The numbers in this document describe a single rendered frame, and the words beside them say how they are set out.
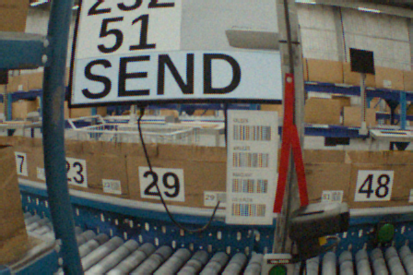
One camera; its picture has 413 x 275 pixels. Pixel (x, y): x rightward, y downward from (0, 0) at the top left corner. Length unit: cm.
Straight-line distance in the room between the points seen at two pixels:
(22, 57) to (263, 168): 51
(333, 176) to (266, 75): 60
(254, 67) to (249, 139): 16
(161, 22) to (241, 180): 33
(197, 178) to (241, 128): 69
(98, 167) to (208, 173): 42
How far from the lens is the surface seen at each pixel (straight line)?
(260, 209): 73
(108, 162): 151
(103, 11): 83
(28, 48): 34
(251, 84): 80
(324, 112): 558
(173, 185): 142
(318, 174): 133
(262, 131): 71
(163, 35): 80
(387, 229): 134
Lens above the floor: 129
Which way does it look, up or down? 7 degrees down
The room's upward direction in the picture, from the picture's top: straight up
